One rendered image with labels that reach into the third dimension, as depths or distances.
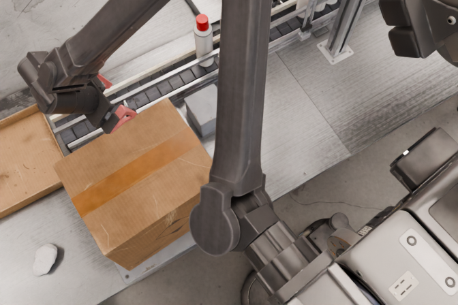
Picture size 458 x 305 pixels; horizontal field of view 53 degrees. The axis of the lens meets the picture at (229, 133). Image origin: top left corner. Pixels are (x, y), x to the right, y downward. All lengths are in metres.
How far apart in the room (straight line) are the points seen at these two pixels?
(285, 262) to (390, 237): 0.13
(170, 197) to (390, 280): 0.55
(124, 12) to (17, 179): 0.82
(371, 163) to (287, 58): 0.97
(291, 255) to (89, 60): 0.45
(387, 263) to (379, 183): 1.71
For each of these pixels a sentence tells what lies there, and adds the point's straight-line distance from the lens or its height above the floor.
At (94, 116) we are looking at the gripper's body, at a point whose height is 1.24.
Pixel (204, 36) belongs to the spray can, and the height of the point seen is 1.04.
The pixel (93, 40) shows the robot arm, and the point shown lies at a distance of 0.78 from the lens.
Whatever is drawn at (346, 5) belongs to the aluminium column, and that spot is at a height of 1.05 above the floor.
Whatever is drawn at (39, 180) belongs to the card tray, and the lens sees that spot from 1.41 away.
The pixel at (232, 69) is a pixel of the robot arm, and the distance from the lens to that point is 0.59.
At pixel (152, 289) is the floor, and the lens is 2.11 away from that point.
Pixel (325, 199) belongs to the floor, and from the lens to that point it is 2.20.
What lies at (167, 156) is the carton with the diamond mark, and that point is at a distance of 1.04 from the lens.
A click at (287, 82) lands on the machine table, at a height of 0.83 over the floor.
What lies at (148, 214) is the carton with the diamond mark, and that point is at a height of 1.12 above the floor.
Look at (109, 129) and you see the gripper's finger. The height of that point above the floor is 1.22.
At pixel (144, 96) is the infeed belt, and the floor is 0.88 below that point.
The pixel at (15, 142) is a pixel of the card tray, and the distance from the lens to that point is 1.48.
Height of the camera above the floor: 2.08
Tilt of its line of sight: 67 degrees down
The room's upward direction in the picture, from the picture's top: straight up
